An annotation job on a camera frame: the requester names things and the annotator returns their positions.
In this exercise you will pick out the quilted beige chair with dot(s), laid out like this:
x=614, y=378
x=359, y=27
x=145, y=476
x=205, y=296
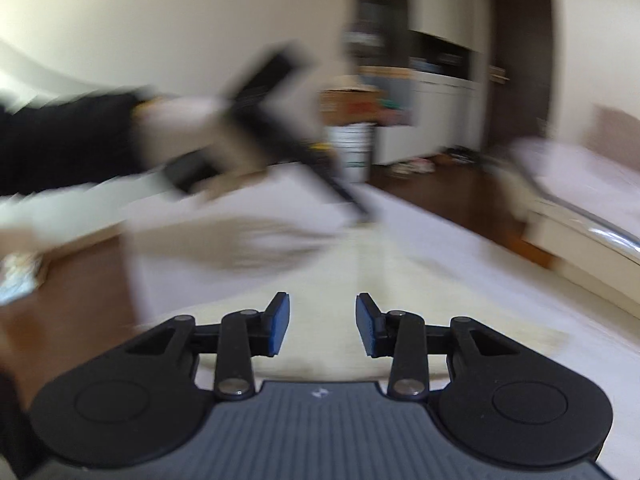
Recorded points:
x=620, y=130

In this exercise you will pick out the pair of pink white sneakers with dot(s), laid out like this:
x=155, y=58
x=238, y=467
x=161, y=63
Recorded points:
x=412, y=166

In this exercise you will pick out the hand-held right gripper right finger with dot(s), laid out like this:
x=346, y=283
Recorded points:
x=367, y=325

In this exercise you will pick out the cream terry towel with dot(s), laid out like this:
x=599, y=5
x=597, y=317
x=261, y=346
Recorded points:
x=370, y=270

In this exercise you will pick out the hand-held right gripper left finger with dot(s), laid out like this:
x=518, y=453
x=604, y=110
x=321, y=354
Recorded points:
x=277, y=322

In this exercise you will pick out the white and brown cabinet unit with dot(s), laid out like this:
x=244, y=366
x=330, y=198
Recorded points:
x=440, y=35

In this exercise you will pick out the cardboard box with red print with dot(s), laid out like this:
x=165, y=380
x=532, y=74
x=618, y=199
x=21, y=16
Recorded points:
x=350, y=105

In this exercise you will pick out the person's left hand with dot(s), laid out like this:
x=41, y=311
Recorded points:
x=180, y=127

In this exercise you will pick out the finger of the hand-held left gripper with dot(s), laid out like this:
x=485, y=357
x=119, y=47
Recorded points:
x=345, y=195

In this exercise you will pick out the beige dining table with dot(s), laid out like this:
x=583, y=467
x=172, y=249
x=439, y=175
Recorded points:
x=575, y=230

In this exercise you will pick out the white plastic bucket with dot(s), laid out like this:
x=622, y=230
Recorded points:
x=350, y=150

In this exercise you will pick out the red mesh bag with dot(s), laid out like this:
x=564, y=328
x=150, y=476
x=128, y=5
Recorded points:
x=397, y=110

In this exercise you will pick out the dark brown door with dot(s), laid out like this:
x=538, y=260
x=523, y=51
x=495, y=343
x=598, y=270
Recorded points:
x=520, y=60

